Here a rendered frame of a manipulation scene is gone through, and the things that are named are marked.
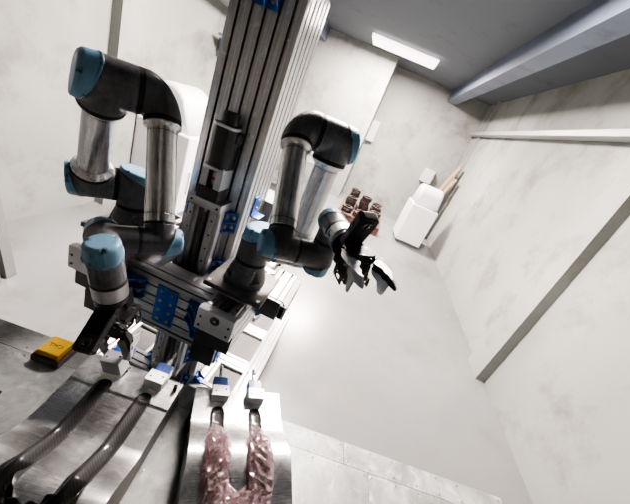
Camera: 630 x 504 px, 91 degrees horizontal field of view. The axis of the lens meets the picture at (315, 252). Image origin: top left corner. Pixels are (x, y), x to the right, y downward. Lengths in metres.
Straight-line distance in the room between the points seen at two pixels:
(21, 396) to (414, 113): 8.15
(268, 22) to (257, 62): 0.12
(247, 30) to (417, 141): 7.36
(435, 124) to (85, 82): 7.92
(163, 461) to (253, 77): 1.17
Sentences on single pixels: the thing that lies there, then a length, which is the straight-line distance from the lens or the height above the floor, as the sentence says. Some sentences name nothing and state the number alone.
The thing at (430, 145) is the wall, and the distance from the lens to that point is 8.46.
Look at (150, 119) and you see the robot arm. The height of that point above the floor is 1.51.
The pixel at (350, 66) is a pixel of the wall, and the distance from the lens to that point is 7.60.
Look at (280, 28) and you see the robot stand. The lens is 1.22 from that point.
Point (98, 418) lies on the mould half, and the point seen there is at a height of 0.88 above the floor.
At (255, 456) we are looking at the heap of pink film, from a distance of 0.93.
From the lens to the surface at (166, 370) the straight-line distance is 1.04.
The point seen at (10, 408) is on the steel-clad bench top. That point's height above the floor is 0.80.
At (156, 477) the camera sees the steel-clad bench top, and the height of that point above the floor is 0.80.
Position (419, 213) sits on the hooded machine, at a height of 0.68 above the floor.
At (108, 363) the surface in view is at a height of 0.94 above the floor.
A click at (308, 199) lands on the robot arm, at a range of 1.07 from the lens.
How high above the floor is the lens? 1.70
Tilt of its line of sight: 24 degrees down
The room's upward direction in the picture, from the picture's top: 23 degrees clockwise
